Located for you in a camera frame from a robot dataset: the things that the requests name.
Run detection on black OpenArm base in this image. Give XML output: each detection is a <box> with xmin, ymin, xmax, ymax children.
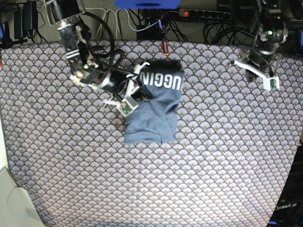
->
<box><xmin>267</xmin><ymin>145</ymin><xmax>303</xmax><ymax>227</ymax></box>

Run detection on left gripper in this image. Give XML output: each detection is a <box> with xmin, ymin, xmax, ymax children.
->
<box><xmin>243</xmin><ymin>42</ymin><xmax>281</xmax><ymax>82</ymax></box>

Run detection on blue box at top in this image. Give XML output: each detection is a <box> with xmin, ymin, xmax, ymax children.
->
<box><xmin>115</xmin><ymin>0</ymin><xmax>181</xmax><ymax>9</ymax></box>

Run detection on red and black clamp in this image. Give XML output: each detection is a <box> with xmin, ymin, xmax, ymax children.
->
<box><xmin>160</xmin><ymin>42</ymin><xmax>169</xmax><ymax>55</ymax></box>

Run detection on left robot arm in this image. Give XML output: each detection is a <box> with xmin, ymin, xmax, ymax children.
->
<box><xmin>243</xmin><ymin>0</ymin><xmax>288</xmax><ymax>77</ymax></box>

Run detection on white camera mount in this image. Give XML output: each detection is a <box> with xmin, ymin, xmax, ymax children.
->
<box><xmin>231</xmin><ymin>60</ymin><xmax>280</xmax><ymax>91</ymax></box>
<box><xmin>103</xmin><ymin>62</ymin><xmax>150</xmax><ymax>117</ymax></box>

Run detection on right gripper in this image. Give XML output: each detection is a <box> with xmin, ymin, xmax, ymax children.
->
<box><xmin>70</xmin><ymin>64</ymin><xmax>153</xmax><ymax>102</ymax></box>

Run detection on blue T-shirt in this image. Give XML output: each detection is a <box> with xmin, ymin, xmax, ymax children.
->
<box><xmin>124</xmin><ymin>60</ymin><xmax>185</xmax><ymax>145</ymax></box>

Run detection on black power strip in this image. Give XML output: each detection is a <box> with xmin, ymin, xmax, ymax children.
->
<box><xmin>178</xmin><ymin>9</ymin><xmax>232</xmax><ymax>20</ymax></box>

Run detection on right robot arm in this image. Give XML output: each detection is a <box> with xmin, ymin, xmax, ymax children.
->
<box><xmin>45</xmin><ymin>0</ymin><xmax>153</xmax><ymax>101</ymax></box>

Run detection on fan-patterned tablecloth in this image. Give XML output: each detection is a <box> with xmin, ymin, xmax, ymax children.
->
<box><xmin>0</xmin><ymin>41</ymin><xmax>303</xmax><ymax>227</ymax></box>

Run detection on black power adapter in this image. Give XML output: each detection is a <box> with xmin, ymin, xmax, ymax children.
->
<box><xmin>14</xmin><ymin>0</ymin><xmax>38</xmax><ymax>40</ymax></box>

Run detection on white cable bundle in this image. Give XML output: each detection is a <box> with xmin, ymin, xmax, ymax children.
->
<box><xmin>80</xmin><ymin>7</ymin><xmax>159</xmax><ymax>40</ymax></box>

